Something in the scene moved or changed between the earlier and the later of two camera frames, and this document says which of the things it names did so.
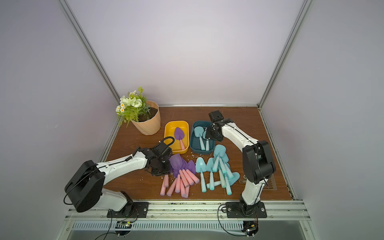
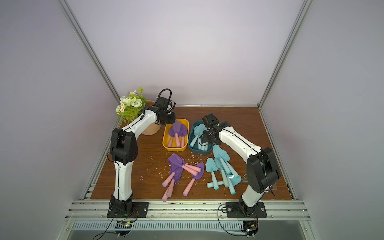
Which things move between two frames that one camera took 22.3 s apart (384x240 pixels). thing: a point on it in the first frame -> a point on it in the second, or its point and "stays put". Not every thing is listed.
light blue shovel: (221, 157) stays put
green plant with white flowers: (133, 107) stays put
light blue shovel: (208, 168) -> (219, 162)
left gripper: (158, 173) -> (173, 117)
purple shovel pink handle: (165, 184) -> (183, 133)
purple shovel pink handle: (191, 170) -> (200, 165)
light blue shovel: (201, 167) -> (211, 166)
